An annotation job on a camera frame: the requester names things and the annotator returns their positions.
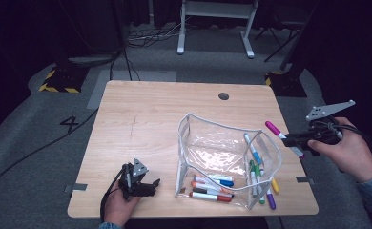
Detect black marker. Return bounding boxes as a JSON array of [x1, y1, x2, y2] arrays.
[[192, 187, 236, 197]]

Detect grey tape strip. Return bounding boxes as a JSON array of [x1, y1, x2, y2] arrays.
[[64, 182, 89, 193], [296, 176, 316, 186]]

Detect magenta marker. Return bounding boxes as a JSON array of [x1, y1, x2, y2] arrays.
[[264, 120, 306, 159]]

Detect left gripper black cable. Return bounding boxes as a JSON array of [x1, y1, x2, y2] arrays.
[[99, 163, 128, 223]]

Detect tangle of floor cables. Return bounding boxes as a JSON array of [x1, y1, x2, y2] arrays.
[[125, 23, 188, 49]]

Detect black tripod stand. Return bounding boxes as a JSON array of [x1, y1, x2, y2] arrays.
[[254, 22, 302, 63]]

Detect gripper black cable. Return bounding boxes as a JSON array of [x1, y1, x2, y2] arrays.
[[99, 163, 128, 223], [311, 115, 371, 141]]

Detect person's right hand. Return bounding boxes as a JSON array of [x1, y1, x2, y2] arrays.
[[307, 116, 372, 184]]

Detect purple marker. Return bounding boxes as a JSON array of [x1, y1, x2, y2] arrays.
[[259, 170, 277, 211]]

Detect dark blue marker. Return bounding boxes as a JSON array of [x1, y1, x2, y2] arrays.
[[206, 174, 235, 188]]

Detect white metal desk frame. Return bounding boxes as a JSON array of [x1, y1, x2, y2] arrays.
[[176, 0, 260, 59]]

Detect light green marker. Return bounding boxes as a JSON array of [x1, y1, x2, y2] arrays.
[[254, 163, 267, 205]]

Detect person's left hand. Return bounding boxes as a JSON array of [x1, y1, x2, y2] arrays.
[[102, 187, 142, 227]]

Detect clear plastic pouch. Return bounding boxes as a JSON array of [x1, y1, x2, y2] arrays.
[[174, 112, 283, 211]]

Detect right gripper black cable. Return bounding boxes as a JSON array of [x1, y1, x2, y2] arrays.
[[311, 115, 371, 141]]

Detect light blue marker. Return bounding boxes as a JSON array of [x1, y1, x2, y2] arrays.
[[243, 133, 264, 166]]

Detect grey flat stand base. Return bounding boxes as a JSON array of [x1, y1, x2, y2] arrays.
[[68, 54, 120, 69]]

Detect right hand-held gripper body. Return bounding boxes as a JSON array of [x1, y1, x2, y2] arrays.
[[305, 99, 345, 147]]

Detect long black floor cable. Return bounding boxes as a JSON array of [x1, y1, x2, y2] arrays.
[[0, 108, 99, 197]]

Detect red marker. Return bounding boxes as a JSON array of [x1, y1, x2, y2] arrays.
[[189, 191, 234, 203]]

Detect black hanging cables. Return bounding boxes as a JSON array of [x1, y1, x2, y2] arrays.
[[109, 47, 141, 82]]

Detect dark green marker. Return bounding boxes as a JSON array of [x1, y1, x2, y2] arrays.
[[249, 159, 258, 198]]

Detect black yellow striped stand base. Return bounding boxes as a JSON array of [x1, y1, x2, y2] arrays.
[[38, 63, 90, 94], [264, 70, 308, 98]]

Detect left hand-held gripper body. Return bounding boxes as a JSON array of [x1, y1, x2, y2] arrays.
[[118, 157, 154, 201]]

